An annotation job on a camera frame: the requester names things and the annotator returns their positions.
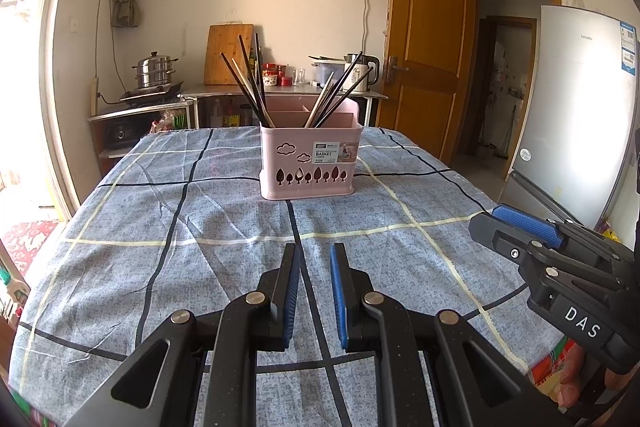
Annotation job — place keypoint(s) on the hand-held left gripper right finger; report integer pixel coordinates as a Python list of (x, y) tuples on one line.
[(338, 302)]

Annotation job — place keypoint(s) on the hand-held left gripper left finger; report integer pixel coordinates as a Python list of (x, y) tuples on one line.
[(292, 307)]

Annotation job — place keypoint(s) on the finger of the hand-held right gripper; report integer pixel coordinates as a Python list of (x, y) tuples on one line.
[(505, 242), (530, 222)]

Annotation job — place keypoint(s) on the pink plastic utensil basket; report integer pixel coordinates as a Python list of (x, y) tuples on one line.
[(280, 167)]

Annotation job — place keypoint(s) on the person's right hand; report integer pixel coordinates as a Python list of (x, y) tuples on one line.
[(580, 384)]

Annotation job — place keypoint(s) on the grey refrigerator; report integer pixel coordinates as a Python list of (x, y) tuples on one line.
[(575, 107)]

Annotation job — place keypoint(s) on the brown wooden door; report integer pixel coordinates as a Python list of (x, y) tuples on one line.
[(425, 57)]

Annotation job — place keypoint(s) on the white electric kettle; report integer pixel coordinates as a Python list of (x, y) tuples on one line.
[(367, 74)]

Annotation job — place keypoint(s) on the white floral jar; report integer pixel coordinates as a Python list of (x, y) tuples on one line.
[(270, 81)]

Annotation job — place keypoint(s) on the clear drinking glass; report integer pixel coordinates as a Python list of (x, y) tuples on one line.
[(300, 77)]

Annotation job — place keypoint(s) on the steel kitchen shelf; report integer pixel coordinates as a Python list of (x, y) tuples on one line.
[(210, 92)]

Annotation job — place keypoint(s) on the clear plastic lidded container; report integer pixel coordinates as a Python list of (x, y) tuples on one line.
[(322, 69)]

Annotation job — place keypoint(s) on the red lidded jar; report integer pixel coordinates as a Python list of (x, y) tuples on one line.
[(274, 69)]

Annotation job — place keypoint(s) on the black cooker appliance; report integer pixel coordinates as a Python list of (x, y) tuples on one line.
[(120, 136)]

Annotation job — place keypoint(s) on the steel stove stand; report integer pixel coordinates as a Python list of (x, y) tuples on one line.
[(125, 114)]

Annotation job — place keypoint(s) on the gas stove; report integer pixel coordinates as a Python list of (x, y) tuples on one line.
[(150, 94)]

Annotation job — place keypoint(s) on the wooden cutting board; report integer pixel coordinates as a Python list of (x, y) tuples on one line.
[(222, 57)]

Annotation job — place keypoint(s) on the red patterned floor mat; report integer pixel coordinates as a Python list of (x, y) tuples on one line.
[(30, 247)]

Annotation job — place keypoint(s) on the steel steamer pot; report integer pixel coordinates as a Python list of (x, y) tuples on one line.
[(155, 72)]

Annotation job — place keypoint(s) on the beige power strip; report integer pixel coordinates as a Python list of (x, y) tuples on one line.
[(93, 96)]

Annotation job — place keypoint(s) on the wall calendar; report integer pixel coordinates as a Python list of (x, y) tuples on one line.
[(387, 7)]

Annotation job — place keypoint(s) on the white sliding door frame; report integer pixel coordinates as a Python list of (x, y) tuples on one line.
[(60, 57)]

